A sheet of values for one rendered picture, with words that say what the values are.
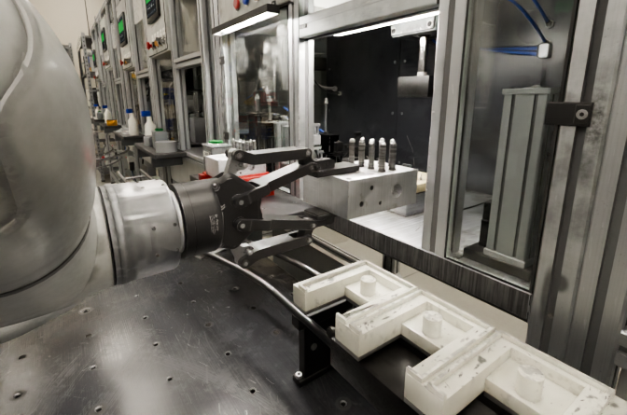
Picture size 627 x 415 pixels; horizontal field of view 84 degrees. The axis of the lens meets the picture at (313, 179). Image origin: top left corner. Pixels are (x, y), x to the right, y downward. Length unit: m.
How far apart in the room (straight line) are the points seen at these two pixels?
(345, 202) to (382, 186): 0.06
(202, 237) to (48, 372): 0.56
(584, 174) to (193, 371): 0.67
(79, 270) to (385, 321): 0.34
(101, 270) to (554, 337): 0.51
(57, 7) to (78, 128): 8.00
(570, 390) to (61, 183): 0.47
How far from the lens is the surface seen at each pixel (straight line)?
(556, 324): 0.56
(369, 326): 0.48
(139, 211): 0.33
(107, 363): 0.82
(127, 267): 0.33
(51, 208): 0.20
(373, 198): 0.44
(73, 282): 0.31
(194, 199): 0.35
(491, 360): 0.47
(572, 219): 0.51
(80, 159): 0.19
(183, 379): 0.74
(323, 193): 0.45
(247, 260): 0.41
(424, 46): 0.86
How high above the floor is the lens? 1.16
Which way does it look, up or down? 13 degrees down
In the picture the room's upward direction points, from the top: straight up
